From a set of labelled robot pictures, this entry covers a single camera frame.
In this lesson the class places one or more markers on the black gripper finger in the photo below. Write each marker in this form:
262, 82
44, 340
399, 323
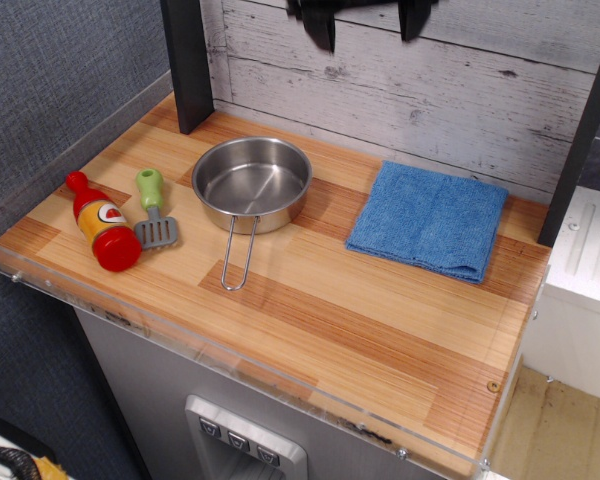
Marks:
413, 17
318, 19

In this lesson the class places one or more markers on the blue cloth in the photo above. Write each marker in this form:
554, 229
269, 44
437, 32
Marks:
442, 223

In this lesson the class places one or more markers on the stainless steel pot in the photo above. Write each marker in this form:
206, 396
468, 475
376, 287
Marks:
251, 186

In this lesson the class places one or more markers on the red toy ketchup bottle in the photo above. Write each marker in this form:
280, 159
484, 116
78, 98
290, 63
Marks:
113, 243

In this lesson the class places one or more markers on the white drainboard counter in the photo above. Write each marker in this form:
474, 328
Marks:
574, 265

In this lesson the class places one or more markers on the grey toy kitchen cabinet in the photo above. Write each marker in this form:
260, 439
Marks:
151, 384

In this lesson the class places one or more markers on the silver dispenser button panel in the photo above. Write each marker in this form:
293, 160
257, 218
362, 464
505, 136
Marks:
232, 447

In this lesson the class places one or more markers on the yellow tape wad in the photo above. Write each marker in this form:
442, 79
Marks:
49, 470

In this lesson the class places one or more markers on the black left support post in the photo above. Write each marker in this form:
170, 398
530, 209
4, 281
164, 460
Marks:
188, 60

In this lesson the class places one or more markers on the black support post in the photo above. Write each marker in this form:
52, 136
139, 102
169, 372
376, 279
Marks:
188, 60
573, 166

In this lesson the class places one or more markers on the black right support post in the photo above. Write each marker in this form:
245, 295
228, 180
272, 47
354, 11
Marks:
573, 166

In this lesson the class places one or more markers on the green handled toy spatula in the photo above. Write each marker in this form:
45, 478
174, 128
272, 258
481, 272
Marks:
157, 231

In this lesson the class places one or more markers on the clear acrylic guard rail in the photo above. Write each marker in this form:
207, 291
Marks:
396, 355

